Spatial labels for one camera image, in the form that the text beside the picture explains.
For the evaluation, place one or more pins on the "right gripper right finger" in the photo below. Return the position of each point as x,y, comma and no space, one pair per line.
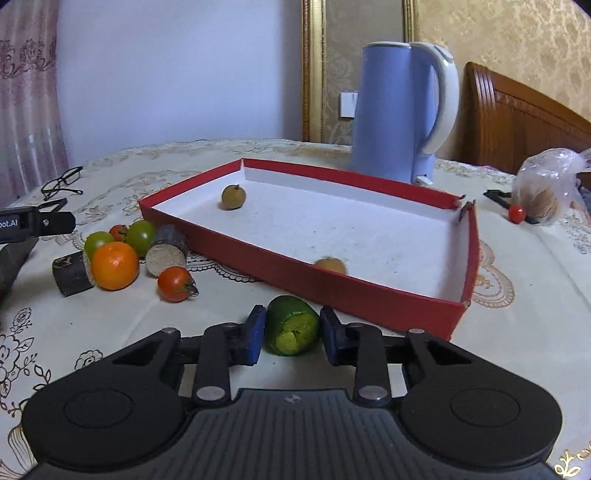
362,347

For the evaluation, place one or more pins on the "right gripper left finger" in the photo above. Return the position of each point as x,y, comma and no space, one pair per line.
223,346

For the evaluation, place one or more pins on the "green cucumber piece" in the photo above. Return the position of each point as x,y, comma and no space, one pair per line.
292,327

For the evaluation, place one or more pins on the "dark sugarcane piece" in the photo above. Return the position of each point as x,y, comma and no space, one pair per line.
72,273
168,249

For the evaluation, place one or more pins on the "green tomato small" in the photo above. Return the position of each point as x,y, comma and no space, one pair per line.
96,240

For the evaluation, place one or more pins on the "small red tomato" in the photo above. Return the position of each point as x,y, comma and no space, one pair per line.
118,232

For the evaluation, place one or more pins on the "orange tangerine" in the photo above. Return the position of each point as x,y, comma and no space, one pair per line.
114,266

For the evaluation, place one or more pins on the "green tomato large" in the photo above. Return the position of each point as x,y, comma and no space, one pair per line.
139,236

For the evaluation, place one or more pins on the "pink floral curtain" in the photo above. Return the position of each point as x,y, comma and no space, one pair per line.
32,147

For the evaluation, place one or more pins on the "black eyeglasses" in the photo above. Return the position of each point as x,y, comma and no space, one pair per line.
63,183

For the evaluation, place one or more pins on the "brown longan near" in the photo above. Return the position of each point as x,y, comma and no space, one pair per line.
332,264

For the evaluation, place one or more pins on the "brown longan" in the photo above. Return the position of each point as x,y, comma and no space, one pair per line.
233,197
332,264

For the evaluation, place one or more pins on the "red shallow box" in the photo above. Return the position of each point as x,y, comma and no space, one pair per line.
412,253

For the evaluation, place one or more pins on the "brown longan far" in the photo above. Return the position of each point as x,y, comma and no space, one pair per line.
233,197

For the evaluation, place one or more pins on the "floral tablecloth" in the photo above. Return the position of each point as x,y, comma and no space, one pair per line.
529,311

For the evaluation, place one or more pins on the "tiny red cherry tomato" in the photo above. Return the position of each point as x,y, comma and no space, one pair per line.
516,214

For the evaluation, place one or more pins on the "black holder near bag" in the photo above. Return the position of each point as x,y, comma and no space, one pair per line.
504,199

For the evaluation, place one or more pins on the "clear plastic bag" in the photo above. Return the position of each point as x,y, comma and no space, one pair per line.
547,185

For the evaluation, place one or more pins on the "blue electric kettle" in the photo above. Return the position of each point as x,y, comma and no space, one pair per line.
407,106

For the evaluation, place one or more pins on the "wooden headboard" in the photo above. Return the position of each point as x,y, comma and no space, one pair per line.
507,122

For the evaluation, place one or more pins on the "white wall switch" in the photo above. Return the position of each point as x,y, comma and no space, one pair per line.
347,105

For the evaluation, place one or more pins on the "gold picture frame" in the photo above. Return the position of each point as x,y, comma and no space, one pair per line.
333,34

